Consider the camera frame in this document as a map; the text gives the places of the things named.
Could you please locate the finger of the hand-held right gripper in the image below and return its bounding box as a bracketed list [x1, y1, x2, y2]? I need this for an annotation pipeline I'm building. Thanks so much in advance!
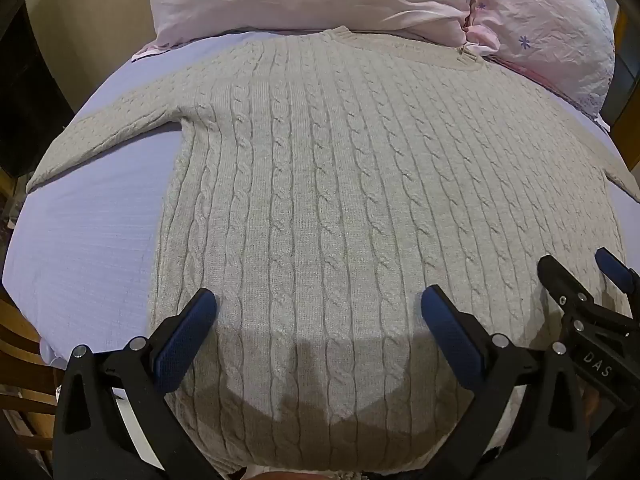
[594, 248, 640, 307]
[537, 254, 597, 335]

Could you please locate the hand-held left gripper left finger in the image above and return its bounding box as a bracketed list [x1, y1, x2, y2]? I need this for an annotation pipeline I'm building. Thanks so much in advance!
[52, 287, 222, 480]

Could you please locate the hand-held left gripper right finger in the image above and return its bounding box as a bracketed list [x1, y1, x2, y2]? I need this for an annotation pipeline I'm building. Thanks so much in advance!
[421, 284, 594, 480]

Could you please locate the beige cable knit sweater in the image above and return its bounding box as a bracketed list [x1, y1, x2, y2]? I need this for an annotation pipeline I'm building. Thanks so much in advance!
[25, 25, 637, 476]

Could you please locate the lavender bed sheet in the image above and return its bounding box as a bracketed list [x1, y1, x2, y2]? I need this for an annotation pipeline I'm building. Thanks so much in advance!
[0, 27, 640, 368]

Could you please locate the wooden chair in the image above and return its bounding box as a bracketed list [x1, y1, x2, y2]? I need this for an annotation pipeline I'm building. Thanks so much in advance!
[0, 160, 68, 466]

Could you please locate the dark wooden furniture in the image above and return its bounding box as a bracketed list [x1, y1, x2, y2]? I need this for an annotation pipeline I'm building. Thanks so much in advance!
[0, 0, 78, 178]

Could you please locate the wooden bed frame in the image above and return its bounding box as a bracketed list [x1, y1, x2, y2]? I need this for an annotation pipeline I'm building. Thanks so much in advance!
[606, 0, 640, 173]

